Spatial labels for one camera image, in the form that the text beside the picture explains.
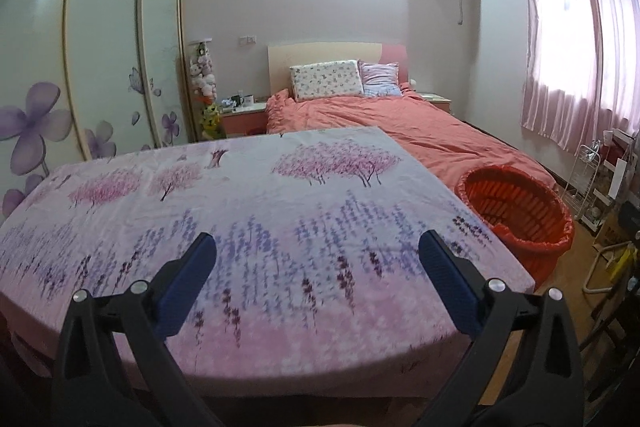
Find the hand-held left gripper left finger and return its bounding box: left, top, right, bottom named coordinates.
left=59, top=232, right=218, bottom=427

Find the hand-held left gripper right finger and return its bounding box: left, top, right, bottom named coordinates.
left=419, top=230, right=586, bottom=427

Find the orange plastic basket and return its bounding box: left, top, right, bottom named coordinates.
left=456, top=166, right=575, bottom=280

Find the floral printed tablecloth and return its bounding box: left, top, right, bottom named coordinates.
left=0, top=126, right=536, bottom=395

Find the pink bed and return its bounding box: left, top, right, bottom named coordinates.
left=265, top=88, right=556, bottom=188

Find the cardboard box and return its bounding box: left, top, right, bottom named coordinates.
left=597, top=207, right=626, bottom=248

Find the pink nightstand with clutter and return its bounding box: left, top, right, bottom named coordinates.
left=220, top=101, right=268, bottom=138

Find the pink nightstand with paper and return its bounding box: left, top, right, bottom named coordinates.
left=417, top=93, right=453, bottom=115

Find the white storage shelf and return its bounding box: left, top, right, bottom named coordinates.
left=592, top=129, right=640, bottom=228

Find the column of plush toys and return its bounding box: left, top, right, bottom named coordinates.
left=187, top=39, right=223, bottom=140

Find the pink striped pillow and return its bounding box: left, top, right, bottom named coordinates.
left=359, top=62, right=403, bottom=98

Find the white floral pillow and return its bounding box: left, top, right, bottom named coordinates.
left=289, top=59, right=365, bottom=102

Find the sliding door flower wardrobe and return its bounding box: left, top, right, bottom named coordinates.
left=0, top=0, right=193, bottom=228

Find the cream and pink headboard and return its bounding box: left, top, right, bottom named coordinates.
left=267, top=42, right=408, bottom=95

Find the pink curtain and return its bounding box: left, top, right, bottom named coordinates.
left=515, top=0, right=640, bottom=152

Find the white pipe frame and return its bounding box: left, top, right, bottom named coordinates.
left=582, top=241, right=626, bottom=295

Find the white wire rack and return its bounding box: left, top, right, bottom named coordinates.
left=562, top=139, right=608, bottom=230

